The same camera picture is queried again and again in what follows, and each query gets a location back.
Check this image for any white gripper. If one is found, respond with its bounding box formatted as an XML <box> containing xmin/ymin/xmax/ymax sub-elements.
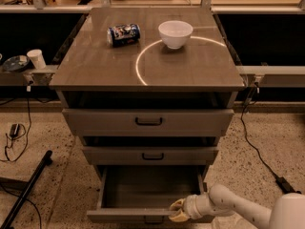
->
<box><xmin>169</xmin><ymin>193</ymin><xmax>234</xmax><ymax>222</ymax></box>

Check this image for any grey drawer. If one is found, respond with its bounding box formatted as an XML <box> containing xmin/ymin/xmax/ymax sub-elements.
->
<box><xmin>82</xmin><ymin>146</ymin><xmax>218</xmax><ymax>165</ymax></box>
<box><xmin>63</xmin><ymin>109</ymin><xmax>234</xmax><ymax>136</ymax></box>
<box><xmin>87</xmin><ymin>165</ymin><xmax>207</xmax><ymax>225</ymax></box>

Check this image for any grey drawer cabinet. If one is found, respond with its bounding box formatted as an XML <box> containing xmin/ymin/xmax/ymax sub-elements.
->
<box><xmin>49</xmin><ymin>6</ymin><xmax>247</xmax><ymax>189</ymax></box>

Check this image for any black pole on floor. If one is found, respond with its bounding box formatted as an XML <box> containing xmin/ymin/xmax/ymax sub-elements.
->
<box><xmin>1</xmin><ymin>150</ymin><xmax>52</xmax><ymax>229</ymax></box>

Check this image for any white bowl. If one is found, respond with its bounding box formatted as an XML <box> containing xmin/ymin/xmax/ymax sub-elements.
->
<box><xmin>158</xmin><ymin>20</ymin><xmax>193</xmax><ymax>50</ymax></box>

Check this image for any black power adapter left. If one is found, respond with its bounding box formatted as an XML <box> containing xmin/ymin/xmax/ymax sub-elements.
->
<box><xmin>10</xmin><ymin>124</ymin><xmax>20</xmax><ymax>138</ymax></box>

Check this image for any blue soda can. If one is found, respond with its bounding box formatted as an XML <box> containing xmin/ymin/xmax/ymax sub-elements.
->
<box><xmin>107</xmin><ymin>24</ymin><xmax>140</xmax><ymax>48</ymax></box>

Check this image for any white paper cup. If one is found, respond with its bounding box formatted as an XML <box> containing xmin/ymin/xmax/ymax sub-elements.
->
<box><xmin>27</xmin><ymin>49</ymin><xmax>46</xmax><ymax>70</ymax></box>

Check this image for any dark blue plate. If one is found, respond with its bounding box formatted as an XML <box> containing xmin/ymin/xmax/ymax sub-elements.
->
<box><xmin>3</xmin><ymin>55</ymin><xmax>30</xmax><ymax>72</ymax></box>

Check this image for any black cable with adapter right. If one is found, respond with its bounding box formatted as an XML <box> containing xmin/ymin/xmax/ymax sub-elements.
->
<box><xmin>239</xmin><ymin>83</ymin><xmax>301</xmax><ymax>195</ymax></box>

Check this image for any black cable left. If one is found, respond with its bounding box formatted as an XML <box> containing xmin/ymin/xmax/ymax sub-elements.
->
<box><xmin>0</xmin><ymin>84</ymin><xmax>34</xmax><ymax>163</ymax></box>

